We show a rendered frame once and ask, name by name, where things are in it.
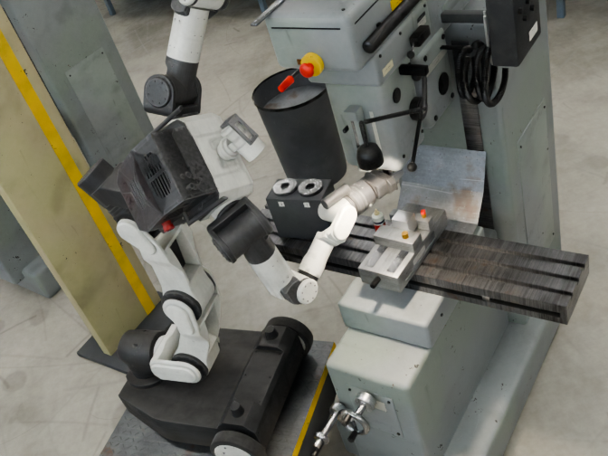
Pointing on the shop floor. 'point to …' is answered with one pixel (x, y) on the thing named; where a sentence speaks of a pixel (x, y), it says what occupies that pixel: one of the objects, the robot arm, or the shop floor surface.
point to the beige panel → (68, 213)
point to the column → (508, 141)
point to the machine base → (498, 392)
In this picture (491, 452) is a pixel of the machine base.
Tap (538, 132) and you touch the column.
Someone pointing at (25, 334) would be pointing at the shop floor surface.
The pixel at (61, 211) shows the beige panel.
